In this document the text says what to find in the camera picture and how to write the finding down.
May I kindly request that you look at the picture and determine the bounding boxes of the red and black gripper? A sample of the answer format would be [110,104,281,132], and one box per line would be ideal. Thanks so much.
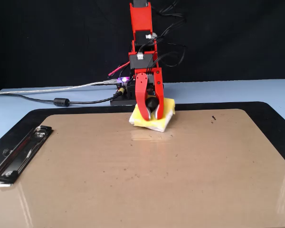
[129,52,164,121]

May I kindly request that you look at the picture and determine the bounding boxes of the yellow sponge with black knob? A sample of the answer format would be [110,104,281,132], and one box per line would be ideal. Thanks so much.
[128,96,176,133]

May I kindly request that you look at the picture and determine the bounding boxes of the black robot base with electronics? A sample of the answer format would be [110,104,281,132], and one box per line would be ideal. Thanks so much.
[110,77,136,107]

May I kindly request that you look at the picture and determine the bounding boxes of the brown hardboard clipboard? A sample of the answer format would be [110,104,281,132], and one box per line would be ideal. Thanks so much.
[0,108,285,228]

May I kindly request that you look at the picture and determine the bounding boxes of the black rectangular desk mat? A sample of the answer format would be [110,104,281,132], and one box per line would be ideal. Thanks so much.
[0,101,285,173]

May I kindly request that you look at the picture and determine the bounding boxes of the black backdrop cloth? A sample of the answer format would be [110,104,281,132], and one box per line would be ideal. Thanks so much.
[0,0,285,92]

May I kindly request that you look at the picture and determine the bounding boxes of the silver metal clipboard clip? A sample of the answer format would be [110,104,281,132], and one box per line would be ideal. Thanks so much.
[0,125,54,189]

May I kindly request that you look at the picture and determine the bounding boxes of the red wire pair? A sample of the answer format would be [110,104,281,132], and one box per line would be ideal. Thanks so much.
[107,61,131,77]

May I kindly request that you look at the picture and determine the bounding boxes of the black servo wires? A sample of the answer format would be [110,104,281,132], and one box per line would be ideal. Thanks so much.
[139,0,188,72]

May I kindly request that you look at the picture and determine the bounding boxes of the black power cable with ferrite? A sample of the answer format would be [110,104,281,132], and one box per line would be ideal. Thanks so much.
[4,91,124,108]

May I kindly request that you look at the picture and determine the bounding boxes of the silver braided USB cable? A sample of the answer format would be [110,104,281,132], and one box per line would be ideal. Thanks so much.
[0,79,119,96]

